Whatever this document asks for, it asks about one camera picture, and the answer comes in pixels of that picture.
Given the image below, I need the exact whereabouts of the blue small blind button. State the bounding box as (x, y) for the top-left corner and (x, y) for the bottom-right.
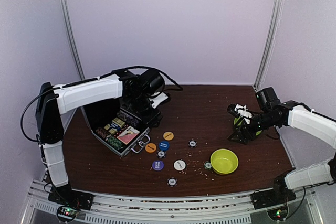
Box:
(158, 141), (170, 151)

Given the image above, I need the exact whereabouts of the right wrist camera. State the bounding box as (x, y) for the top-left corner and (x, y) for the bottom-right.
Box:
(227, 104), (253, 124)

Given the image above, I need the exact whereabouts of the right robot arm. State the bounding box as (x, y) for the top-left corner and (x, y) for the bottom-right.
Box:
(227, 87), (335, 204)

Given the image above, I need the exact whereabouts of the purple 500 chip front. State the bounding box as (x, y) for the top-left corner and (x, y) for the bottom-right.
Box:
(167, 177), (178, 187)

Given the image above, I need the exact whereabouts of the white dealer button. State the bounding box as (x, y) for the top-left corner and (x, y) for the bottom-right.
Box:
(173, 159), (186, 171)

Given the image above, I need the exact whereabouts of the yellow dealer button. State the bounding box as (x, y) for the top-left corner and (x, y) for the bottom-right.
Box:
(163, 132), (174, 141)

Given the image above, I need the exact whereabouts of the pink playing card deck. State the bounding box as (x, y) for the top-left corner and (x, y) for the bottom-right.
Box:
(117, 126), (140, 145)

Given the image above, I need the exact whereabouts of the green bowl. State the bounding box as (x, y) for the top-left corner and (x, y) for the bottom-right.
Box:
(210, 148), (239, 175)

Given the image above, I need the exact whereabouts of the orange big blind button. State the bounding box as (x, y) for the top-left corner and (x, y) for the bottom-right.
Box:
(145, 143), (157, 153)

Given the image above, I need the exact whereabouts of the frame post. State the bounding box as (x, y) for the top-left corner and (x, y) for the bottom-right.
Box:
(253, 0), (284, 91)
(60, 0), (85, 80)

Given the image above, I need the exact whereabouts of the right frame post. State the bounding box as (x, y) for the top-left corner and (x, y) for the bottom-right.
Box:
(253, 0), (284, 91)

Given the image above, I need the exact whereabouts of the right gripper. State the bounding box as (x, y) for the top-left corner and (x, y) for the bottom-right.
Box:
(228, 110), (278, 145)

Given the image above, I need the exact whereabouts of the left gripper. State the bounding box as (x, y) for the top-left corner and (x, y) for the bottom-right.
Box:
(128, 92), (163, 129)

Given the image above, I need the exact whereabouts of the left frame post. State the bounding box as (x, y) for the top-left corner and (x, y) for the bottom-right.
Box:
(60, 0), (85, 80)

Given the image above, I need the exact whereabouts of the blue gold card deck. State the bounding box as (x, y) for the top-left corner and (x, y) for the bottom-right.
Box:
(104, 118), (125, 134)

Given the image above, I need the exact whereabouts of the green poker chip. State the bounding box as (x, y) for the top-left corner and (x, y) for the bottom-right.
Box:
(204, 161), (212, 170)

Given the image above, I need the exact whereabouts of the purple button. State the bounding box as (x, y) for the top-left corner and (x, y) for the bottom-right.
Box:
(152, 160), (164, 171)

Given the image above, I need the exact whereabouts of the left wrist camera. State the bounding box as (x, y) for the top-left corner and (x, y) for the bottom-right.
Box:
(149, 92), (169, 109)

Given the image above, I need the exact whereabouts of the aluminium poker case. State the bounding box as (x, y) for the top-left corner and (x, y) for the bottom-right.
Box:
(82, 99), (151, 157)

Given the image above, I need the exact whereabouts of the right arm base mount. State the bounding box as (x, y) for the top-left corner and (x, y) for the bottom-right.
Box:
(251, 178), (296, 222)

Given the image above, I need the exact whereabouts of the green plate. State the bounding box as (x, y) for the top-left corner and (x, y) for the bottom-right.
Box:
(234, 117), (263, 136)

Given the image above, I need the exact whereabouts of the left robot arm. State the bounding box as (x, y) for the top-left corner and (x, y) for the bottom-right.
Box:
(32, 66), (170, 205)

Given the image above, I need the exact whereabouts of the purple 500 chip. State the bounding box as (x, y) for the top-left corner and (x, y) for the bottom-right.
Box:
(156, 150), (166, 159)
(188, 140), (197, 148)
(167, 177), (178, 187)

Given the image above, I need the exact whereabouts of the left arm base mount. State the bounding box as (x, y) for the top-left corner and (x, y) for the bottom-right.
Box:
(48, 184), (94, 223)

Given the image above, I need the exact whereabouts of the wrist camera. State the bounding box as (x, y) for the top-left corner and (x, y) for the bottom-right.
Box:
(227, 104), (253, 124)
(149, 92), (169, 109)

